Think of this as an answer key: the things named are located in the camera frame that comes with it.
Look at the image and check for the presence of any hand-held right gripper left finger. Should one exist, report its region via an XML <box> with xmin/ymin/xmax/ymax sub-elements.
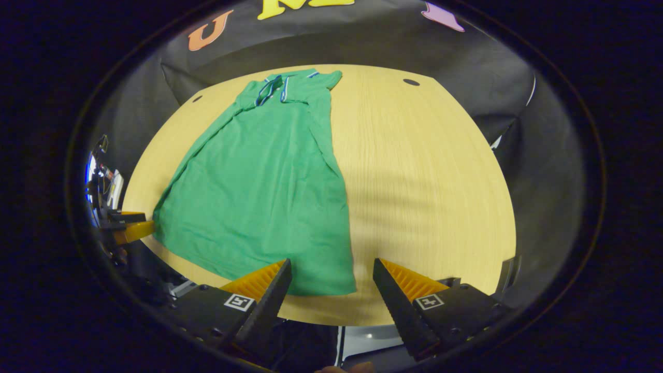
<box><xmin>165</xmin><ymin>259</ymin><xmax>293</xmax><ymax>362</ymax></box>

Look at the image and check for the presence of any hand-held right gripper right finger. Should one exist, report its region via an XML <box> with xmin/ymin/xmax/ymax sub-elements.
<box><xmin>373</xmin><ymin>258</ymin><xmax>511</xmax><ymax>362</ymax></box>

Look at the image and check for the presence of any green T-shirt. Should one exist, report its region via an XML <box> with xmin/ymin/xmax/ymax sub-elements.
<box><xmin>152</xmin><ymin>68</ymin><xmax>358</xmax><ymax>297</ymax></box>

